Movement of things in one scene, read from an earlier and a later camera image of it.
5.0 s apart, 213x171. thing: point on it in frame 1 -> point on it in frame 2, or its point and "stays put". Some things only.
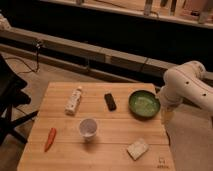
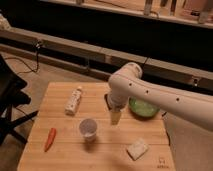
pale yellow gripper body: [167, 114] -> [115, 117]
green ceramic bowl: [144, 104] stays put
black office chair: [11, 96] stays put
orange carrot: [52, 133] stays put
